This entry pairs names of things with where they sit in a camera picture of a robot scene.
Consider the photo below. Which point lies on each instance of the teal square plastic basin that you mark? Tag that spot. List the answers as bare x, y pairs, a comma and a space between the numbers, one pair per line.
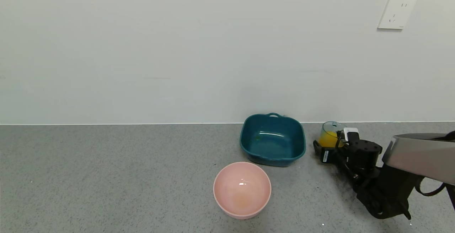
272, 144

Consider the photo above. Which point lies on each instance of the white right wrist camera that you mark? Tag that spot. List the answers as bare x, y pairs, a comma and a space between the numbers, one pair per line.
351, 133

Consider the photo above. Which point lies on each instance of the orange juice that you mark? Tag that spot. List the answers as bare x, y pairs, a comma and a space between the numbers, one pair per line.
327, 140

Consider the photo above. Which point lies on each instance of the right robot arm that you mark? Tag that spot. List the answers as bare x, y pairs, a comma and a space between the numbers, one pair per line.
416, 155

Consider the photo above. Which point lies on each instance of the white wall socket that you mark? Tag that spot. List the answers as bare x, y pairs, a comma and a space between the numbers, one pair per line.
396, 12

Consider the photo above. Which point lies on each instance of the pink round bowl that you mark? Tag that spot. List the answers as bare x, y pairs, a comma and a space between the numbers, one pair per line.
241, 187

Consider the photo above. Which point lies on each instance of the ribbed transparent plastic cup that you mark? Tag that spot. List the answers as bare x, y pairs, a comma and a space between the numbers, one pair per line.
328, 129

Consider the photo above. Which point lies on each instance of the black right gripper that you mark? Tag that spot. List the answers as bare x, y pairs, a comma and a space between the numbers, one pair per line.
325, 154

